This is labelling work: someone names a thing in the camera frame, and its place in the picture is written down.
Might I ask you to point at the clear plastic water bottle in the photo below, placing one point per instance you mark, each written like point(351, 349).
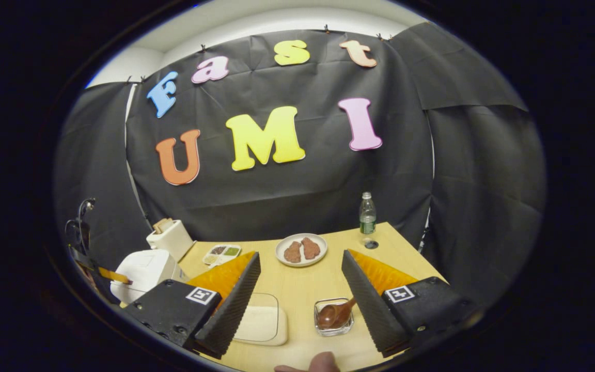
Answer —
point(367, 217)

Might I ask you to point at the brown wooden spoon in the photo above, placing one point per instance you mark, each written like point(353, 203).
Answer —
point(331, 316)

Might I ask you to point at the white toaster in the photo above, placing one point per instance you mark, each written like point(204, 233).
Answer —
point(173, 243)

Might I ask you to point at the brown meat piece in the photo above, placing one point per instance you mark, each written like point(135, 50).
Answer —
point(311, 248)
point(292, 252)

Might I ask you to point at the small dark round cap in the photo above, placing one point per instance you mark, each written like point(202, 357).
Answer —
point(371, 244)

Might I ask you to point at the white rice cooker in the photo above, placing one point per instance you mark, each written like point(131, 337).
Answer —
point(145, 271)

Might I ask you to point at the divided white seasoning dish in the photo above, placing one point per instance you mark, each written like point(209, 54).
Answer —
point(221, 254)

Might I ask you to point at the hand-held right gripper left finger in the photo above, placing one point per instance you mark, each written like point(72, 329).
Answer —
point(233, 305)

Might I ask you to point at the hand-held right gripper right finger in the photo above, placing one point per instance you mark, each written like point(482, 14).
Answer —
point(367, 305)

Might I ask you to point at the round white plate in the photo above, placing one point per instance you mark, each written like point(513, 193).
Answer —
point(300, 262)

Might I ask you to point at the toast bread slice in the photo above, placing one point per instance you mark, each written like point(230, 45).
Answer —
point(168, 223)
point(158, 227)

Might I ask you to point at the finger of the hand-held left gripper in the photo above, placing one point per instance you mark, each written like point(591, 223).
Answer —
point(106, 273)

